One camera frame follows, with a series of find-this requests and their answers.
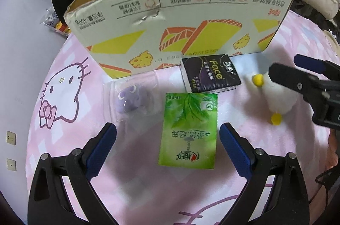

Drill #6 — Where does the plastic bag of snacks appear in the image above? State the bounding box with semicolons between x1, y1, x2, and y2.
43;7;72;36

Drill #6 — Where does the white plush toy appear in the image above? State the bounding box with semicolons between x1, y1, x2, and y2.
251;73;295;125

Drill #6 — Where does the green tissue pack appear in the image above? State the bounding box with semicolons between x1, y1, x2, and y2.
158;93;219;170

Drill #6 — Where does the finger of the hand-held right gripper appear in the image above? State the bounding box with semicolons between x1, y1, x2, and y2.
293;54;330;74
268;63;322;102

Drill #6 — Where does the black tissue pack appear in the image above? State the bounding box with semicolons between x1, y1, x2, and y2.
181;54;242;94

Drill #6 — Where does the purple plush in clear bag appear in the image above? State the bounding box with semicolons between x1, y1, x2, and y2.
103;79;162;123

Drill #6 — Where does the printed cardboard box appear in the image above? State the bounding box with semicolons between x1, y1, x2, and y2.
64;0;295;80

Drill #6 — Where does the pink cat printed bedsheet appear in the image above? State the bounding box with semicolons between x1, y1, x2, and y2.
32;10;340;225

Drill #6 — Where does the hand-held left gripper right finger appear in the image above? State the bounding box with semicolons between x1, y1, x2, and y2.
218;122;311;225

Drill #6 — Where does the black cable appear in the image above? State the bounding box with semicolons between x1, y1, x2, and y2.
308;170;340;204

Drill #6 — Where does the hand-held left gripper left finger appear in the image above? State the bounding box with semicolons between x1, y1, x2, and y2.
27;122;117;225

